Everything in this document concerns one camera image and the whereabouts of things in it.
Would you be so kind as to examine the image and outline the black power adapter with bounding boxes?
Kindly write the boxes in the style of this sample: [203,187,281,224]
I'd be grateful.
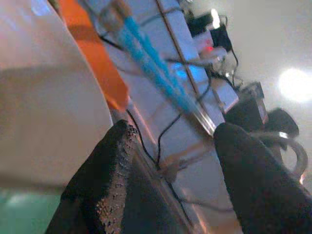
[189,12,234,53]

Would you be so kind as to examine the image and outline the grey curved hose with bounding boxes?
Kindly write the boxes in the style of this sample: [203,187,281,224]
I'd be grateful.
[251,131,308,178]

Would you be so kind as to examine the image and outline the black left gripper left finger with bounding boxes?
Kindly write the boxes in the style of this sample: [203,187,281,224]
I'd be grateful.
[45,119,171,234]

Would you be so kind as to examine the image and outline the white power strip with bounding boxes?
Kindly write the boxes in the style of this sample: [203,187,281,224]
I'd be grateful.
[195,31,229,60]

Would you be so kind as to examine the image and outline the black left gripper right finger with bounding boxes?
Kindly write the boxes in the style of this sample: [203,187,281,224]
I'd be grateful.
[213,121,312,234]

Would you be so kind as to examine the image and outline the white ribbed ceramic bowl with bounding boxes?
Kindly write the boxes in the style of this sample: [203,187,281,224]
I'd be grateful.
[0,0,117,193]

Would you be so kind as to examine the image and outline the black battery charger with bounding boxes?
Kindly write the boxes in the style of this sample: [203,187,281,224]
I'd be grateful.
[224,81,269,129]
[265,108,300,139]

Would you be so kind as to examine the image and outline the orange square bowl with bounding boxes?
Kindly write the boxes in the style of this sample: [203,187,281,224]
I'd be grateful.
[58,0,130,112]

